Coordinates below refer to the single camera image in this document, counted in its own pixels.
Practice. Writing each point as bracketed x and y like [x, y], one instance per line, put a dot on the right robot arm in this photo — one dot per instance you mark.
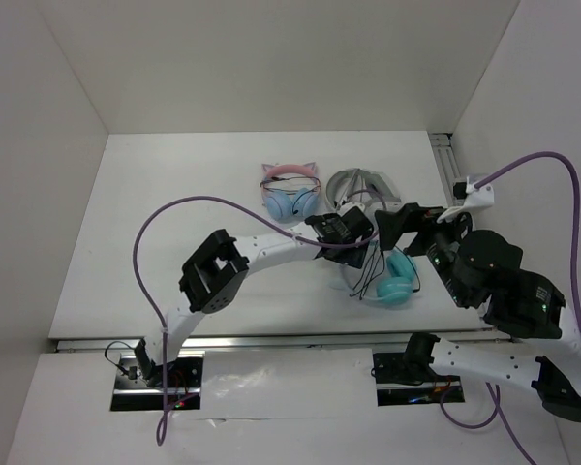
[481, 270]

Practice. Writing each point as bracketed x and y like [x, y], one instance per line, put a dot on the grey white headset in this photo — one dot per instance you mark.
[368, 190]

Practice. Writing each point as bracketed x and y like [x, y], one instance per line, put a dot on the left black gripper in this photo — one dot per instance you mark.
[351, 256]

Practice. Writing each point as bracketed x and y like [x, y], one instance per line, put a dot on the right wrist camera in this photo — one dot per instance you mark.
[471, 195]

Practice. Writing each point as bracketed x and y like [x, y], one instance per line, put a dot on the aluminium side rail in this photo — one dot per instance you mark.
[447, 165]

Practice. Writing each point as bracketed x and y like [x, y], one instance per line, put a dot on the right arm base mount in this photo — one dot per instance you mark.
[397, 385]

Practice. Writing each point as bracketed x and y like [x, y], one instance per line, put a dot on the aluminium front rail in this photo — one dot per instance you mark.
[330, 340]

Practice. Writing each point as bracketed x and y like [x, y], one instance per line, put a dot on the pink blue cat-ear headphones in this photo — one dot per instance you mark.
[290, 191]

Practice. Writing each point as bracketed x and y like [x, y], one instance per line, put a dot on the teal white cat-ear headphones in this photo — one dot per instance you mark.
[387, 279]

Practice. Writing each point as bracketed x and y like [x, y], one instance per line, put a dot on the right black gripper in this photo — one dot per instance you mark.
[418, 218]

